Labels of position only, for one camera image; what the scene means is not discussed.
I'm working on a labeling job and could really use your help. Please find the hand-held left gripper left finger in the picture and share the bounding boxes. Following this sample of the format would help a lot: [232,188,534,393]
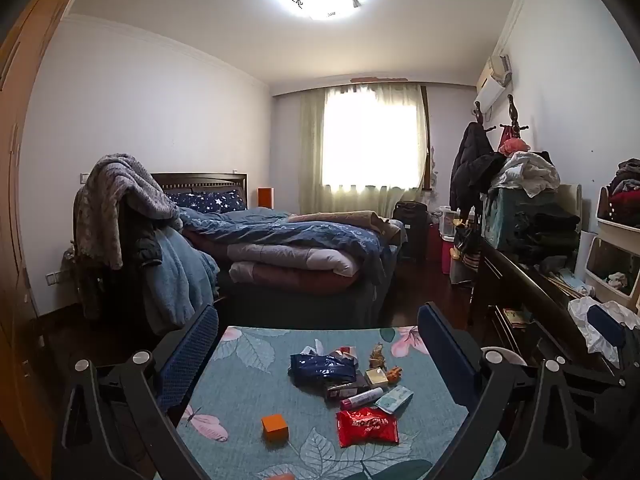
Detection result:
[52,304,221,480]

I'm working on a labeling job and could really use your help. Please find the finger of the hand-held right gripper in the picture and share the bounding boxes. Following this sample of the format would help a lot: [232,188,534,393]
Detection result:
[567,304,640,401]

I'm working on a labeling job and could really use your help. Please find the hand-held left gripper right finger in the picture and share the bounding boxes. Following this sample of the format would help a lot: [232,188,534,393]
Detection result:
[417,302,591,480]

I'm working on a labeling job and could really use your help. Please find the teal tissue packet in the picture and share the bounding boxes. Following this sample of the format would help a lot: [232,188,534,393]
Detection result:
[375,385,415,415]

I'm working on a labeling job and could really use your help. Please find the pink-capped white tube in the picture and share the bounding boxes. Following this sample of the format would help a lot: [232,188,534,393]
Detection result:
[340,386,385,411]

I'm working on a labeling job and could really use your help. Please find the pink white wrapper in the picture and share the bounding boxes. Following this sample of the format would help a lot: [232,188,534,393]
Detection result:
[300,339,358,365]

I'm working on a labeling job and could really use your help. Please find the dark brown box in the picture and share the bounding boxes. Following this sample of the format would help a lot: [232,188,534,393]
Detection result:
[325,379,373,401]

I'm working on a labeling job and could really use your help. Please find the red snack packet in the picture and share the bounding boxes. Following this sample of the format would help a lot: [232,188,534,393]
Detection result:
[336,406,400,448]

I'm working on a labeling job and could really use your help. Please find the small orange box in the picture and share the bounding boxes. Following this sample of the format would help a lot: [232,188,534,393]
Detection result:
[261,414,290,443]

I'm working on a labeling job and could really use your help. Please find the blue plastic bag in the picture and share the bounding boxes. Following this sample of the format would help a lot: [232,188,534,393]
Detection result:
[287,352,357,389]

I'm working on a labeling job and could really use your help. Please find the white perforated storage bin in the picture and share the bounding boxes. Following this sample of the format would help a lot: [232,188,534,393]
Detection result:
[581,236,640,310]

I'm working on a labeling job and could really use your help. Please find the light blue fleece robe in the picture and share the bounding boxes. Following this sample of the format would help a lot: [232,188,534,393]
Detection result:
[142,227,221,333]

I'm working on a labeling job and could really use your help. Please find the dark wooden desk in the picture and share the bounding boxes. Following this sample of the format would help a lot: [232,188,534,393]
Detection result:
[470,237,640,391]

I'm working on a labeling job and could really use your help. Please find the red plastic bin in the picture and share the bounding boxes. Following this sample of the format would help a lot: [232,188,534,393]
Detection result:
[427,224,453,275]

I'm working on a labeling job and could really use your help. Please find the white storage bin with clothes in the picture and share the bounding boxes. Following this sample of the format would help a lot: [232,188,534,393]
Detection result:
[597,187,640,242]

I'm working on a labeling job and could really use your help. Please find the dark folded clothes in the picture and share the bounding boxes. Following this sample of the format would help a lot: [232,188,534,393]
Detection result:
[515,207,581,261]

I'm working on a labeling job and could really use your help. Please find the black suitcase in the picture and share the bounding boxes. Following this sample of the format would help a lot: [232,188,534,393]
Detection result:
[392,201,431,263]

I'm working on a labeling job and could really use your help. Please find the bed with grey sheet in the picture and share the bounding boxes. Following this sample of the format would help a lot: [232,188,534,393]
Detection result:
[215,220,406,328]

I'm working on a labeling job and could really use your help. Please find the white plastic box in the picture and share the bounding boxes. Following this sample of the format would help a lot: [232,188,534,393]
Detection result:
[440,207,462,241]

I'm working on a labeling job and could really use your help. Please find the pile of red dark clothes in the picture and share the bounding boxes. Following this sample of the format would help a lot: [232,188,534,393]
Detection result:
[607,158,640,221]

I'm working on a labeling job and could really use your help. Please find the folded pink grey quilt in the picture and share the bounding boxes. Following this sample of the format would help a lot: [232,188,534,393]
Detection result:
[227,242,361,296]

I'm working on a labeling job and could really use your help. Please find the teal bag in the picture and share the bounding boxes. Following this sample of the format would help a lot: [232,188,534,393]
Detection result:
[481,187,561,251]

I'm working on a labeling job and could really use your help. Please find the navy star-print pillow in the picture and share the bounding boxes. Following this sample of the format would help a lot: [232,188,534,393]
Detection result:
[162,190,246,213]

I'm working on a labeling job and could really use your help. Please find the brown blanket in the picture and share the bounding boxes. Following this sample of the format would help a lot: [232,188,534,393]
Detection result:
[290,210,403,241]

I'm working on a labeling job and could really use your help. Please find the white clothes pile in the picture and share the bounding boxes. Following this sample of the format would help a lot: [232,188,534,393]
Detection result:
[492,151,561,198]

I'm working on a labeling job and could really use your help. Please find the dark wooden headboard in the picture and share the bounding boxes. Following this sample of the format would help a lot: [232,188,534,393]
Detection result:
[150,172,248,211]

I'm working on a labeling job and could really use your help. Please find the grey knitted blanket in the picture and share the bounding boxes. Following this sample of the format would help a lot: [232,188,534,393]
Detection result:
[75,154,183,271]

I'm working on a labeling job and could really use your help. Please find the black coat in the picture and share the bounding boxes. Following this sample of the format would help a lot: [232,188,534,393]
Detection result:
[449,121,506,211]

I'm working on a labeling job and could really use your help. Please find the wooden coat rack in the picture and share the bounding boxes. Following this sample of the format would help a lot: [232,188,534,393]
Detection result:
[472,94,531,141]

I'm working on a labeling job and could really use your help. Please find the pale green curtain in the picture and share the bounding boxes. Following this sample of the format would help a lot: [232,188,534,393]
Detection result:
[299,82,431,216]

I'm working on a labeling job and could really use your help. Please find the white air conditioner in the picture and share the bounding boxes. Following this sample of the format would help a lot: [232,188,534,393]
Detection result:
[474,54,513,111]

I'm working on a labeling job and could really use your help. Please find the wooden wardrobe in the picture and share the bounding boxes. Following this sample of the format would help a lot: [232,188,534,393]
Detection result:
[0,0,98,480]

